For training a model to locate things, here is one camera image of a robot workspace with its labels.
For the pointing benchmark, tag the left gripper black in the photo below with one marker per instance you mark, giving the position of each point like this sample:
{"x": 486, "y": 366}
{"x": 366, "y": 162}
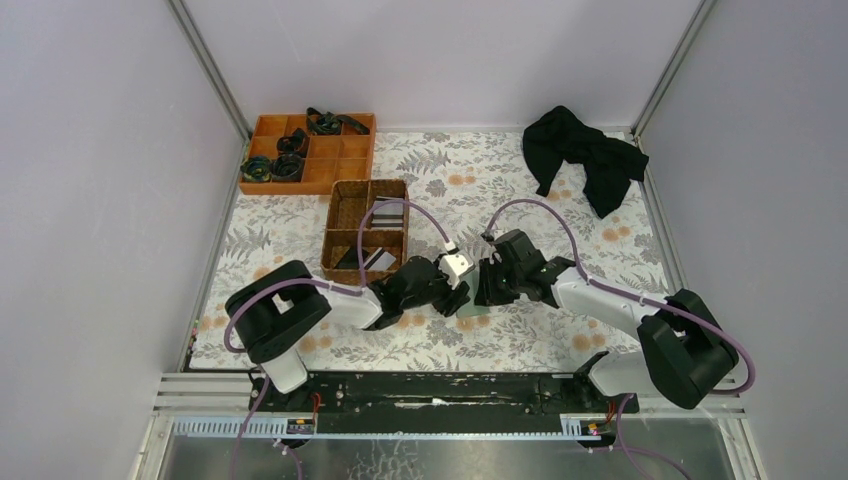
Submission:
{"x": 441, "y": 295}

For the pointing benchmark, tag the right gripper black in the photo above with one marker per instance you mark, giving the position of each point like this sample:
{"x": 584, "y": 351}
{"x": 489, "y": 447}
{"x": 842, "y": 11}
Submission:
{"x": 499, "y": 280}

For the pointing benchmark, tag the woven brown basket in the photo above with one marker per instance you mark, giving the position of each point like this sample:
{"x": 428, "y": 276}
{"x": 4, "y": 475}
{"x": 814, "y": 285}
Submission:
{"x": 346, "y": 223}

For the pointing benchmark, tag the green card holder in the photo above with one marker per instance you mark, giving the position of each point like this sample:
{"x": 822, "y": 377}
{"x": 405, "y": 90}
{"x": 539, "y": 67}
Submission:
{"x": 470, "y": 308}

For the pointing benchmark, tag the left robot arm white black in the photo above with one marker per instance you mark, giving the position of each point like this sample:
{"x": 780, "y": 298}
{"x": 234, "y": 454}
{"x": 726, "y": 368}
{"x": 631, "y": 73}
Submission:
{"x": 268, "y": 318}

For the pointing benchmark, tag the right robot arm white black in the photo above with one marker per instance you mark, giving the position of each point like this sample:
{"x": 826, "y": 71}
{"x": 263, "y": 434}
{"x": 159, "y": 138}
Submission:
{"x": 682, "y": 357}

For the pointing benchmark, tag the card in basket lower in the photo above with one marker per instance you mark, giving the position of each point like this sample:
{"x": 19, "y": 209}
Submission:
{"x": 379, "y": 260}

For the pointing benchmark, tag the black item in basket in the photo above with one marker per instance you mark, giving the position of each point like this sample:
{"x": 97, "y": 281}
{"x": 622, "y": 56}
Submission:
{"x": 351, "y": 260}

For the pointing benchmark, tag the black cloth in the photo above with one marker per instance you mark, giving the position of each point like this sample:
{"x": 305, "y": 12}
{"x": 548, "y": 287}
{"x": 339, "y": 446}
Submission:
{"x": 610, "y": 165}

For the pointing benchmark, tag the orange divided tray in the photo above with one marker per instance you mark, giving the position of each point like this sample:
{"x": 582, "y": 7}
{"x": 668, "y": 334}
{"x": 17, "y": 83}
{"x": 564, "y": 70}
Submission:
{"x": 305, "y": 154}

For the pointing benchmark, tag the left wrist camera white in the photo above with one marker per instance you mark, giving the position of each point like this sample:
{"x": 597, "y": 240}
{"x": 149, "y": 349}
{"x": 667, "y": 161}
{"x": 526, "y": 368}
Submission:
{"x": 455, "y": 266}

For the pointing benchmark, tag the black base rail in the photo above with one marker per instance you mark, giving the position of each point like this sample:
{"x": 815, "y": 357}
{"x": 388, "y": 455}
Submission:
{"x": 394, "y": 397}

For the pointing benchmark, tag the white slotted cable duct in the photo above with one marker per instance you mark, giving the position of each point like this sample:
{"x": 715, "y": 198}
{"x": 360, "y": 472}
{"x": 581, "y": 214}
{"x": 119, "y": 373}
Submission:
{"x": 551, "y": 428}

